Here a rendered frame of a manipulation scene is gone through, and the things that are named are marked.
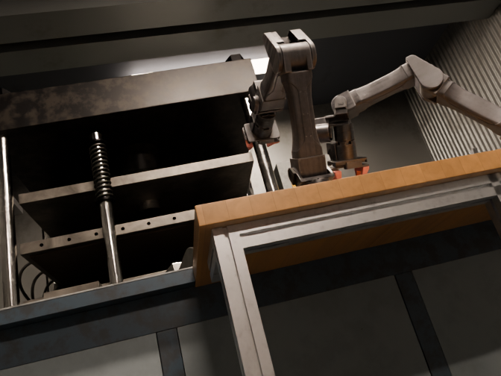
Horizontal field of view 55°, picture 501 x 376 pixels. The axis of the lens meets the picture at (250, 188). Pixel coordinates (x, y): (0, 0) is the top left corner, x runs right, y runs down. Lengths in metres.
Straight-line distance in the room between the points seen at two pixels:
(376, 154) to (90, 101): 2.98
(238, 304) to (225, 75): 1.77
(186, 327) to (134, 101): 1.39
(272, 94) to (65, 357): 0.82
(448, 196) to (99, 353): 0.86
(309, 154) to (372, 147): 3.60
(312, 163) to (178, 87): 1.40
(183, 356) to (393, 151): 3.79
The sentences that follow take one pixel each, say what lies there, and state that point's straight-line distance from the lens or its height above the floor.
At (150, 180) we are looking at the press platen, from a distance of 2.32.
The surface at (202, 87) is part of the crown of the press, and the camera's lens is 2.40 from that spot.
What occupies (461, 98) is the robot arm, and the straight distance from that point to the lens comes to 1.43.
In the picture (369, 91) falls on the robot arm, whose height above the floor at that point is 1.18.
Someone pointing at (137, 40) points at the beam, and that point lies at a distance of 3.06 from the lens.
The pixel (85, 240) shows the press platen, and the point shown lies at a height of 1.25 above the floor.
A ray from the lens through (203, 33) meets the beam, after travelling 3.11.
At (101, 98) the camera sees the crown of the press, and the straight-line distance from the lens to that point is 2.41.
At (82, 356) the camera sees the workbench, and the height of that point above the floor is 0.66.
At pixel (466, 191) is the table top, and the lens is 1.02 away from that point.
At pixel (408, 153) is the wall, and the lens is 4.81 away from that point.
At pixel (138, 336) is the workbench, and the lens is 1.24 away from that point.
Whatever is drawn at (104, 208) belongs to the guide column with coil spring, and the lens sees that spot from 2.20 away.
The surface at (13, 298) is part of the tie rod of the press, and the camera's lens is 2.16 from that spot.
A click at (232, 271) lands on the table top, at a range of 0.82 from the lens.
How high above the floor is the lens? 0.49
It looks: 22 degrees up
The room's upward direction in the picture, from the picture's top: 15 degrees counter-clockwise
